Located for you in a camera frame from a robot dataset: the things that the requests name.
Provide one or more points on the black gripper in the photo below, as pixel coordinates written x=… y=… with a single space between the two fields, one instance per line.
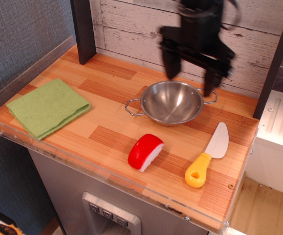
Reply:
x=198 y=43

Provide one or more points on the steel pot with handles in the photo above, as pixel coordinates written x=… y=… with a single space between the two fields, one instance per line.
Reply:
x=171 y=103

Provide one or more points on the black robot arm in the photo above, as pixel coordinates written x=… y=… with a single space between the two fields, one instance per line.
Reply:
x=201 y=10

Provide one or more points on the red white toy sushi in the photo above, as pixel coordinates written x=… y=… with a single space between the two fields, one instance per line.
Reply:
x=143 y=153

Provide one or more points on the white toy sink unit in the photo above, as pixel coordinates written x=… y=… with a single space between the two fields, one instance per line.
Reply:
x=265 y=161

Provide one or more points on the green folded cloth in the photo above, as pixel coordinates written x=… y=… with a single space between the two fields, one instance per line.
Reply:
x=48 y=108

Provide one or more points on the grey toy fridge cabinet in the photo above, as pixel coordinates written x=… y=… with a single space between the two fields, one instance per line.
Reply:
x=65 y=187

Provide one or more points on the silver dispenser panel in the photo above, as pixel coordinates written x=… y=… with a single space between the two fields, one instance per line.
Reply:
x=105 y=218

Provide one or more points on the yellow handled toy knife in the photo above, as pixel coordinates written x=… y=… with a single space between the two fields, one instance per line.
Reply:
x=196 y=173

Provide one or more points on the dark right post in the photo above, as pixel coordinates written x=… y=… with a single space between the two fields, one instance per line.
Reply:
x=270 y=79

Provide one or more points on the dark post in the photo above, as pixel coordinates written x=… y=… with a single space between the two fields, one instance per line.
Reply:
x=84 y=32
x=270 y=79

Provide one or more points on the dark left post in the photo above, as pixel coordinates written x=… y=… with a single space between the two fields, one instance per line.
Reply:
x=84 y=32

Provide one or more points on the clear acrylic guard rail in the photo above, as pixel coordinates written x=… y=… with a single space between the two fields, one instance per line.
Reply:
x=98 y=142

